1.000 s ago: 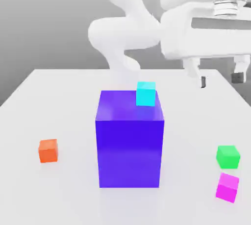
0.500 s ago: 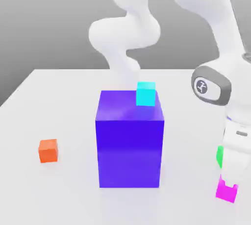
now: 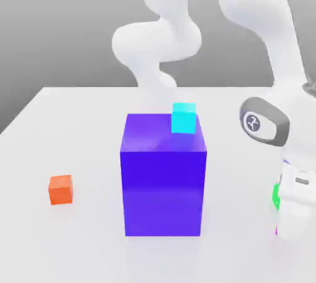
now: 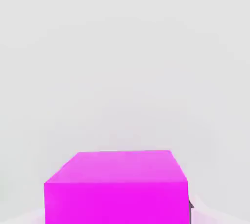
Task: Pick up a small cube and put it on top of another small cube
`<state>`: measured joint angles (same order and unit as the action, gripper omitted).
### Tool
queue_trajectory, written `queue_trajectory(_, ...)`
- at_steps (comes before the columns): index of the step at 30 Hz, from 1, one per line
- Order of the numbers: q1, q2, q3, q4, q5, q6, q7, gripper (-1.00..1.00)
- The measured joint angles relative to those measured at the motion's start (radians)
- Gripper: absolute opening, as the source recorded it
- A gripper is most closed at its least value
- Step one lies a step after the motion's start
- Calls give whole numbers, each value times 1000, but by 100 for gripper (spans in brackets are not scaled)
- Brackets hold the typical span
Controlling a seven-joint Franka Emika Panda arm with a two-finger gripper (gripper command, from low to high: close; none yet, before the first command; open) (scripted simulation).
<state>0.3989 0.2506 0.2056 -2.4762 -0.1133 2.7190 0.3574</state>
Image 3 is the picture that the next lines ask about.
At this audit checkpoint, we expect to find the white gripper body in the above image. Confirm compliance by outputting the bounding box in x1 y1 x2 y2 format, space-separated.
277 198 316 242

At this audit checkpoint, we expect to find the small cyan cube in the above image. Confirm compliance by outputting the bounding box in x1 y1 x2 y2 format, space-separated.
171 102 197 134

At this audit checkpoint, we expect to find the small orange cube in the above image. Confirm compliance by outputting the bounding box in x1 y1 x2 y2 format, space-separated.
48 174 74 206

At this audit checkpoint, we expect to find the small green cube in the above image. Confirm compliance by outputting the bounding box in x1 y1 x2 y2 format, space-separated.
272 182 281 211

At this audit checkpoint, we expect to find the large blue box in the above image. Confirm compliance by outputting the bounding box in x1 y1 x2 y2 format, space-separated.
120 113 207 237

